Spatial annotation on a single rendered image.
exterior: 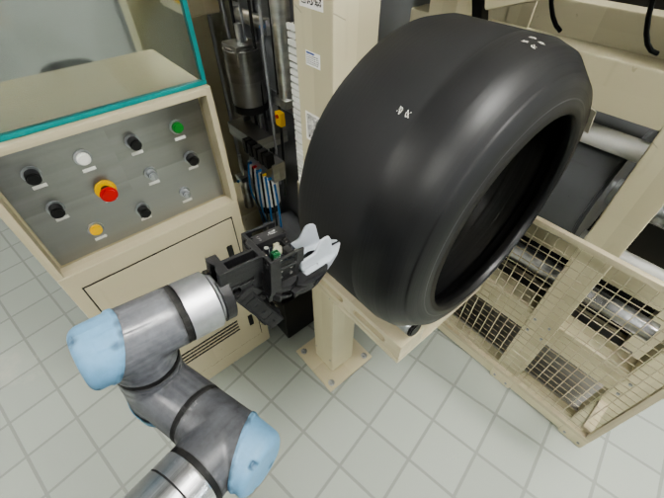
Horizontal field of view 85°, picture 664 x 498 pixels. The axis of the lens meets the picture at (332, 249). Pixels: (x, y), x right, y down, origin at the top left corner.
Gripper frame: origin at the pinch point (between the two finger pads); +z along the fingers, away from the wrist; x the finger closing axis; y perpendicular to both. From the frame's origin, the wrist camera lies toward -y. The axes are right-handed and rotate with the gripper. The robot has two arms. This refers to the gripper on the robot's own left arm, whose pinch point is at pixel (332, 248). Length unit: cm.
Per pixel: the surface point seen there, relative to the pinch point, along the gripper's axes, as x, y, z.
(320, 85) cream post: 32.3, 12.6, 22.9
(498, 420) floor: -36, -115, 80
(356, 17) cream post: 28.2, 26.0, 27.3
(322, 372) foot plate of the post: 31, -119, 35
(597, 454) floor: -69, -112, 99
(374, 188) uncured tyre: -2.0, 10.7, 5.3
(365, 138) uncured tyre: 3.6, 15.5, 7.7
